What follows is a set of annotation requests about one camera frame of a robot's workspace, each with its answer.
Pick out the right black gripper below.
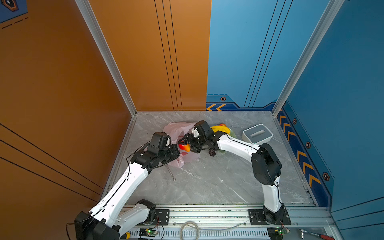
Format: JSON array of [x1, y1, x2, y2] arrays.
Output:
[[177, 133, 208, 154]]

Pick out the red yellow mango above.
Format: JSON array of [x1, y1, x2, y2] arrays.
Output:
[[179, 144, 191, 152]]

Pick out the pink plastic bag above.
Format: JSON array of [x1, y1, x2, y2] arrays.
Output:
[[143, 121, 202, 169]]

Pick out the yellow banana bunch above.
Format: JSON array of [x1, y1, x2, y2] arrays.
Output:
[[211, 125, 231, 135]]

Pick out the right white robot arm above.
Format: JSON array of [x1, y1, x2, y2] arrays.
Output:
[[178, 121, 286, 225]]

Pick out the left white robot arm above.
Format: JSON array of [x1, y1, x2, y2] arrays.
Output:
[[73, 144, 180, 240]]

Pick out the purple grape bunch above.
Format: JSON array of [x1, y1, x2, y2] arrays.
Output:
[[208, 148, 218, 157]]

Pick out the small metal wrench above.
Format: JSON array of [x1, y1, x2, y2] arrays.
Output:
[[166, 165, 176, 182]]

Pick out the light green fruit plate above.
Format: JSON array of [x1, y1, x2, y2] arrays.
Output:
[[215, 131, 239, 154]]

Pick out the left green circuit board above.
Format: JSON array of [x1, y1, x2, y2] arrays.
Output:
[[138, 228, 159, 240]]

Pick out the green circuit board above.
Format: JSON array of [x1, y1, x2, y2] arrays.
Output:
[[138, 228, 159, 240], [267, 228, 291, 240]]

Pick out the white grey tissue box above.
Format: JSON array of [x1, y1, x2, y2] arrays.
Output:
[[242, 124, 274, 145]]

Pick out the right green circuit board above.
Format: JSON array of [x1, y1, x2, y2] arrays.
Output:
[[267, 228, 291, 240]]

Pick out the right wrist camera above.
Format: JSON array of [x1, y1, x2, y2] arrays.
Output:
[[191, 128, 201, 138]]

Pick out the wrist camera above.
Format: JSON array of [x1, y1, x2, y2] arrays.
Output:
[[150, 132, 171, 150], [191, 128, 201, 138]]

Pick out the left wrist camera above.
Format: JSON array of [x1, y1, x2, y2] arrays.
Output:
[[150, 132, 171, 150]]

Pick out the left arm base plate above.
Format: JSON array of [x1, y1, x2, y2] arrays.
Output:
[[138, 209, 170, 226]]

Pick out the coiled white cable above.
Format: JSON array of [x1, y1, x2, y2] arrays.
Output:
[[173, 220, 248, 240]]

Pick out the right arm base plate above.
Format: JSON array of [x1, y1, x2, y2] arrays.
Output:
[[248, 207, 292, 226]]

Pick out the aluminium front rail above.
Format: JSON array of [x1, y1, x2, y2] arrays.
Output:
[[121, 205, 343, 240]]

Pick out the red handled tool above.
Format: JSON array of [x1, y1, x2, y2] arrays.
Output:
[[299, 229, 335, 240]]

